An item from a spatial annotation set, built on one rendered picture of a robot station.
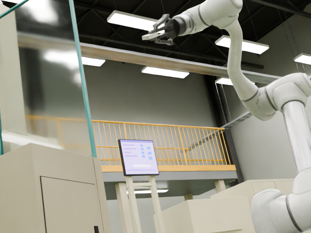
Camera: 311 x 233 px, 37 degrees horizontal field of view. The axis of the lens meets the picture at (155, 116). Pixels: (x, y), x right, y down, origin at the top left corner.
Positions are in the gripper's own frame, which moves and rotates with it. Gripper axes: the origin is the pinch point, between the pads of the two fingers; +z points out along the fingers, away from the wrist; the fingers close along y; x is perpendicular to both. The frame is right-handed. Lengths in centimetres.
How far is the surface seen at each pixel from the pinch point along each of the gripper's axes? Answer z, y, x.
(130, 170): -309, 239, 302
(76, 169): 33, 44, 21
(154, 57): -536, 126, 396
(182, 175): -614, 411, 430
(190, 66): -622, 166, 375
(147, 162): -343, 240, 297
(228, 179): -737, 472, 385
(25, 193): 58, 41, 20
